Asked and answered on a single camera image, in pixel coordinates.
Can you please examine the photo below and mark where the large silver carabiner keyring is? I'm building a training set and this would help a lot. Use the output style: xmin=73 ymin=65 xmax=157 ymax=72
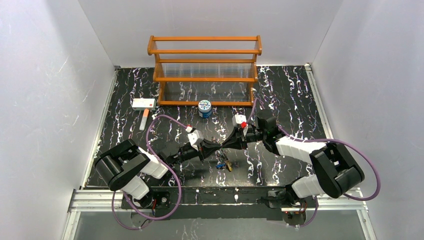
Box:
xmin=217 ymin=150 xmax=230 ymax=164

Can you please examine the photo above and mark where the yellow key tag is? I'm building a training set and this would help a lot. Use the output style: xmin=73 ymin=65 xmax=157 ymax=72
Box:
xmin=225 ymin=160 xmax=233 ymax=172

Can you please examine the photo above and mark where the blue key tag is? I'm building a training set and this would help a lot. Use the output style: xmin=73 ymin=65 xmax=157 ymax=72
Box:
xmin=215 ymin=163 xmax=226 ymax=169

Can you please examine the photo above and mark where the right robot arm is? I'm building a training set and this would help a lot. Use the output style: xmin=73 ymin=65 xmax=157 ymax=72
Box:
xmin=222 ymin=110 xmax=365 ymax=200

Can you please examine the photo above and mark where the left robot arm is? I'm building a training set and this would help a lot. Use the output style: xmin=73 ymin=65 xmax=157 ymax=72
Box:
xmin=94 ymin=139 xmax=221 ymax=200

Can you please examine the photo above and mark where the blue round jar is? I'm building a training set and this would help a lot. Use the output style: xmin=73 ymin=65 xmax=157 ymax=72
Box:
xmin=198 ymin=100 xmax=212 ymax=118

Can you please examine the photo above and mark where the orange white tube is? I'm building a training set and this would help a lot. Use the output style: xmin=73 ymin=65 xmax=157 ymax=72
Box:
xmin=139 ymin=108 xmax=150 ymax=131

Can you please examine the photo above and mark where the white red small box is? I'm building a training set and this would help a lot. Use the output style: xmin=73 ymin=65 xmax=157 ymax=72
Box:
xmin=131 ymin=98 xmax=157 ymax=111

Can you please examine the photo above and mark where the orange wooden shelf rack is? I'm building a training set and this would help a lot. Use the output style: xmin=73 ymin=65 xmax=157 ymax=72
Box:
xmin=147 ymin=35 xmax=263 ymax=107

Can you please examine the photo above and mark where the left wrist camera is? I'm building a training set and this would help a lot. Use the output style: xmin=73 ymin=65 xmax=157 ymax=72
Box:
xmin=185 ymin=125 xmax=204 ymax=151

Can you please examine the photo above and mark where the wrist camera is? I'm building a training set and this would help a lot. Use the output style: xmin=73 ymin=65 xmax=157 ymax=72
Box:
xmin=232 ymin=114 xmax=248 ymax=136
xmin=185 ymin=125 xmax=204 ymax=151

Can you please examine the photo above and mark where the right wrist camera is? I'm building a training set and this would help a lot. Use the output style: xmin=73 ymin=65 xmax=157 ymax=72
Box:
xmin=232 ymin=114 xmax=248 ymax=136

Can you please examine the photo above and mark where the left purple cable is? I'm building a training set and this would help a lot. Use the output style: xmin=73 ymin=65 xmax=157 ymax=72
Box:
xmin=111 ymin=114 xmax=195 ymax=231

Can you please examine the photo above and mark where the purple cable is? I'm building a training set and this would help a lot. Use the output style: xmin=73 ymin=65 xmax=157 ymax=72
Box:
xmin=111 ymin=114 xmax=195 ymax=231
xmin=246 ymin=97 xmax=382 ymax=228

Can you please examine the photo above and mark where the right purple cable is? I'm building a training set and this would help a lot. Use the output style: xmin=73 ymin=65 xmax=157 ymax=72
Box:
xmin=246 ymin=97 xmax=382 ymax=228

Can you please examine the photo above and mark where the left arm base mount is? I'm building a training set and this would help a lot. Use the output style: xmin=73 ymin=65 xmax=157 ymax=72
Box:
xmin=127 ymin=190 xmax=171 ymax=210

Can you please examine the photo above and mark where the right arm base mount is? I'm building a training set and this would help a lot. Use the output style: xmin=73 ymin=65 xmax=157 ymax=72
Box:
xmin=258 ymin=194 xmax=316 ymax=212

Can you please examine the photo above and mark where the aluminium frame rail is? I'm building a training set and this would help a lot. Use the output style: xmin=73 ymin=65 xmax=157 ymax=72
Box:
xmin=69 ymin=186 xmax=368 ymax=212

